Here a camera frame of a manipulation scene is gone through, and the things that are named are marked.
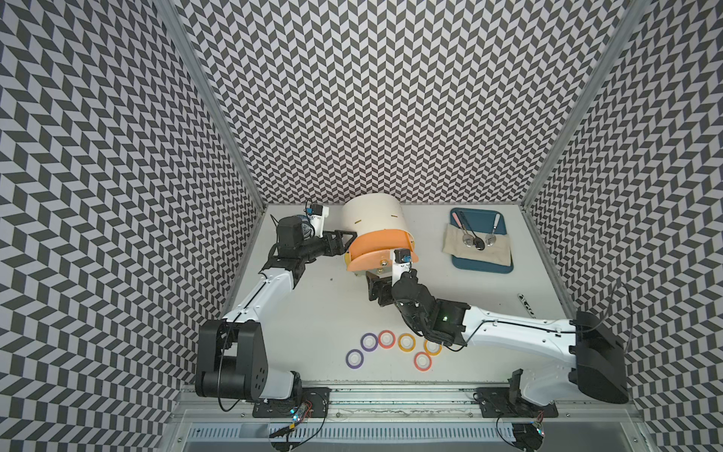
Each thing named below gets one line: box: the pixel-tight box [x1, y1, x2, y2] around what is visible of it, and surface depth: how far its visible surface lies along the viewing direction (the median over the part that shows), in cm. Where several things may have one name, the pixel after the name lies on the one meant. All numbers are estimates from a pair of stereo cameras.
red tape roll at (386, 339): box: [377, 329, 397, 350], surface depth 85 cm
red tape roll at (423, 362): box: [413, 351, 433, 372], surface depth 82 cm
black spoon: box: [460, 210, 485, 252], surface depth 107 cm
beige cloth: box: [442, 223, 512, 267], surface depth 106 cm
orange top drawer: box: [346, 228, 419, 272], surface depth 80 cm
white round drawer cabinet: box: [340, 193, 419, 272], surface depth 86 cm
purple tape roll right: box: [359, 332, 379, 353], surface depth 84 cm
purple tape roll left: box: [344, 348, 365, 370], surface depth 82 cm
